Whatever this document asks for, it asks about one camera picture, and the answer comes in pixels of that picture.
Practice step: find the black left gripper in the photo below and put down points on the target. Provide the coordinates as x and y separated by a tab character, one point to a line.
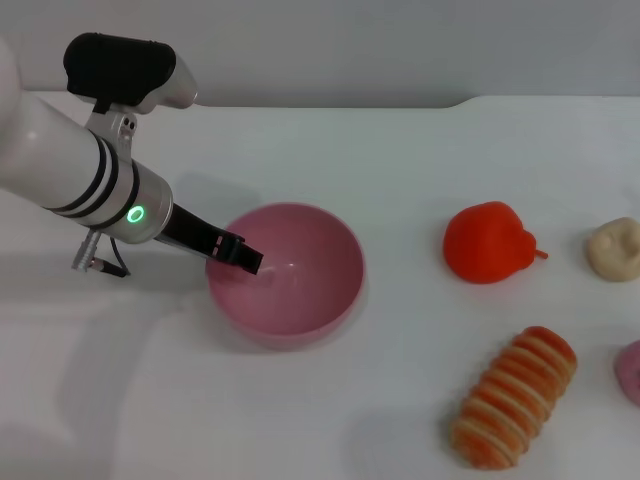
192	232

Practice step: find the orange striped bread roll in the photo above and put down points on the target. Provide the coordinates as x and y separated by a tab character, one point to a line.
515	395

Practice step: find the pink toy donut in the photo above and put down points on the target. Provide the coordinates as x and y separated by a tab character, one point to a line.
631	372

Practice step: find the red toy apple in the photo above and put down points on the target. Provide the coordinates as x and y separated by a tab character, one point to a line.
485	245

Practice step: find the beige egg yolk pastry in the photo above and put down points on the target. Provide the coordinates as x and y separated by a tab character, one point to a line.
617	250

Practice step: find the pink plastic bowl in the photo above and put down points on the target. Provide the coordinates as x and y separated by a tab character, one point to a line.
300	285

